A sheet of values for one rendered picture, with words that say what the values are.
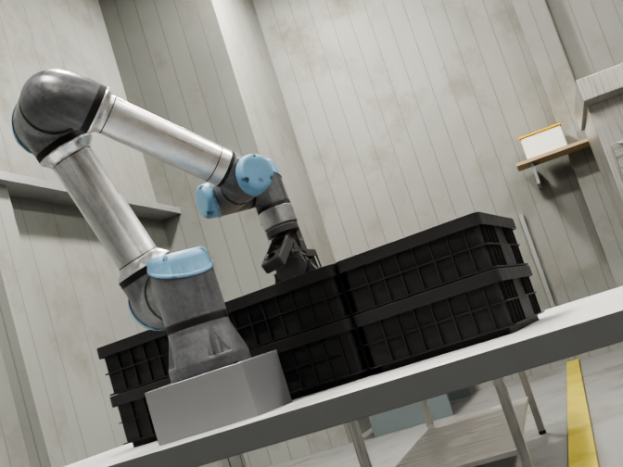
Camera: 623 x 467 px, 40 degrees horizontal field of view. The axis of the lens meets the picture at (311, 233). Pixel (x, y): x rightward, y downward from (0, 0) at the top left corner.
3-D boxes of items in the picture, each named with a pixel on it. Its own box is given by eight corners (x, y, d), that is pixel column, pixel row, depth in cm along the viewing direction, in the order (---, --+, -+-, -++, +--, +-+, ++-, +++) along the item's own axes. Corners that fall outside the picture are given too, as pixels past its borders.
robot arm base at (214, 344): (231, 364, 147) (213, 309, 148) (157, 388, 152) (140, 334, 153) (263, 353, 161) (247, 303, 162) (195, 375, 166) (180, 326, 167)
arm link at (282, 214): (282, 202, 180) (249, 217, 183) (289, 221, 179) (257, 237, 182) (297, 203, 187) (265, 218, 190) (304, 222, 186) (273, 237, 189)
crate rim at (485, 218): (481, 222, 157) (476, 210, 157) (336, 274, 168) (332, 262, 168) (517, 228, 194) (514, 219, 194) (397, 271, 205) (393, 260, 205)
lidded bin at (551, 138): (569, 150, 864) (561, 128, 868) (569, 145, 830) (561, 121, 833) (527, 165, 875) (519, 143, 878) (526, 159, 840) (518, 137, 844)
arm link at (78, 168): (168, 335, 161) (6, 88, 159) (146, 346, 174) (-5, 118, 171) (218, 301, 167) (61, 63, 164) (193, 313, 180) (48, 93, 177)
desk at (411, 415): (475, 393, 876) (448, 312, 889) (456, 414, 730) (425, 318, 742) (402, 413, 896) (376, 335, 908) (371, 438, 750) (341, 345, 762)
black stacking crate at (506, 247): (498, 273, 156) (476, 214, 157) (351, 321, 166) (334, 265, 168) (531, 269, 192) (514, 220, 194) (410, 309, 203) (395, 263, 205)
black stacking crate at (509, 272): (518, 331, 154) (496, 268, 156) (368, 376, 165) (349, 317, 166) (548, 316, 191) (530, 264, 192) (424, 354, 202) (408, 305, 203)
